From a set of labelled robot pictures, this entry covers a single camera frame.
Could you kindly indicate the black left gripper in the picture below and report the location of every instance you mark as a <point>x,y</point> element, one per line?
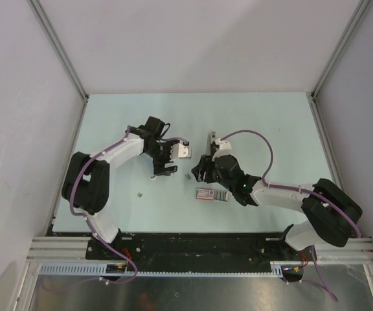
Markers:
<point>159,166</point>

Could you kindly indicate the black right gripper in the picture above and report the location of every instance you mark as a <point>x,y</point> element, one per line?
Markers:
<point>199,172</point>

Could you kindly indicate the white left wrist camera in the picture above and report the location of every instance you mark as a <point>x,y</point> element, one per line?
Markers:
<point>180,151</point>

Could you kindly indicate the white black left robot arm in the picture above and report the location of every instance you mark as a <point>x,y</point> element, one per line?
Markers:
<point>87,184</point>

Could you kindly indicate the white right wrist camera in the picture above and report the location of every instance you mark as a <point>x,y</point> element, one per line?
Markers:
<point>220,148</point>

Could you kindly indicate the red white staple box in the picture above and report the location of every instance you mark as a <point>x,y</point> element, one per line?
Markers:
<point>212,195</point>

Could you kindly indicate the white slotted cable duct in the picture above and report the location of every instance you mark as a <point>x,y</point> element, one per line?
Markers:
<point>110,270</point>

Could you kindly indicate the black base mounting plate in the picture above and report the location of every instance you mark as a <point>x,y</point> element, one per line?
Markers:
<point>199,252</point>

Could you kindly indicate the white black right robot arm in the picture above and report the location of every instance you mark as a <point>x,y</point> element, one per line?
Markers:
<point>332,216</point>

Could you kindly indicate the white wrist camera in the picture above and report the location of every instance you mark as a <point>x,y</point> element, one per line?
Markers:
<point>220,148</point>
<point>180,151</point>

